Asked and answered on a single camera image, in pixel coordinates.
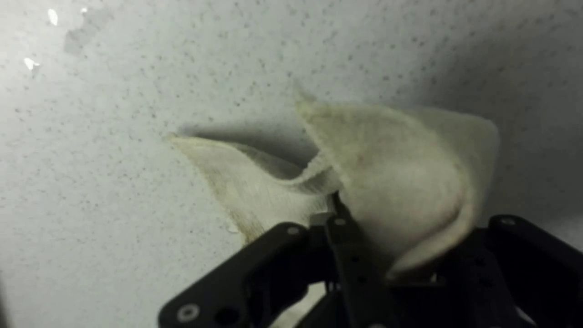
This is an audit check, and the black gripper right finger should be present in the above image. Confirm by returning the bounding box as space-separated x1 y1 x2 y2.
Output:
391 215 583 328

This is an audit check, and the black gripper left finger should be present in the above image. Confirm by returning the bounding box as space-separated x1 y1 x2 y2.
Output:
158 194 389 328

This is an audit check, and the cream cloth towel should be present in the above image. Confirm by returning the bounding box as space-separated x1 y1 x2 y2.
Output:
170 89 502 275

